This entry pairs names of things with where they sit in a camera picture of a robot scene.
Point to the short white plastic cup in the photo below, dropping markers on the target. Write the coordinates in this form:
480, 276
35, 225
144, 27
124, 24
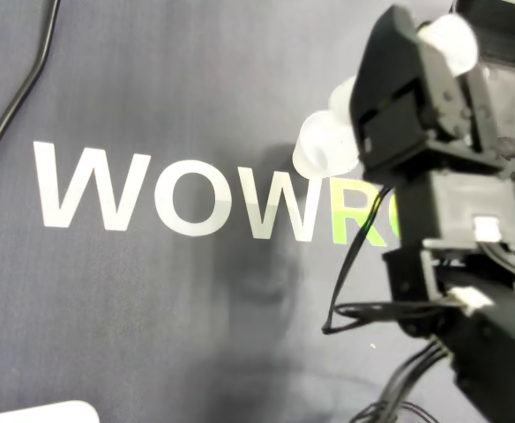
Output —
319, 145

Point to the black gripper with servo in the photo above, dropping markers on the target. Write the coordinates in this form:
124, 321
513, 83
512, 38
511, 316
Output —
394, 136

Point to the dark grey WOWROBO mat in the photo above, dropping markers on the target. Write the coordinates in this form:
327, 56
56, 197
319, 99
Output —
151, 308

